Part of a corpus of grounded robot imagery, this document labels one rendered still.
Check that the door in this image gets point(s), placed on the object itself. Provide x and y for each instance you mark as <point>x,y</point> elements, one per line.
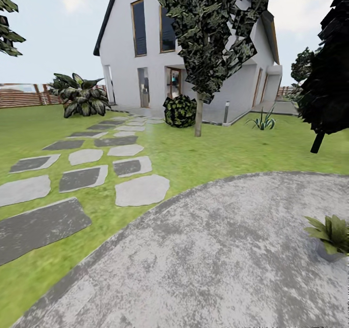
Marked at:
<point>173,83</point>

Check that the fixed window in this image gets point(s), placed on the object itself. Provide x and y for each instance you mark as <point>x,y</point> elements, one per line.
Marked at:
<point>144,87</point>

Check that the tree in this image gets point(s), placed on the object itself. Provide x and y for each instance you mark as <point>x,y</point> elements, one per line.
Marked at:
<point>303,58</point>
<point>306,70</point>
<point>201,29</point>
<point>7,37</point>
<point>325,95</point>

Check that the pot plant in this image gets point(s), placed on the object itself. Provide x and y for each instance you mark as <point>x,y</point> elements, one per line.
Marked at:
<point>332,238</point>

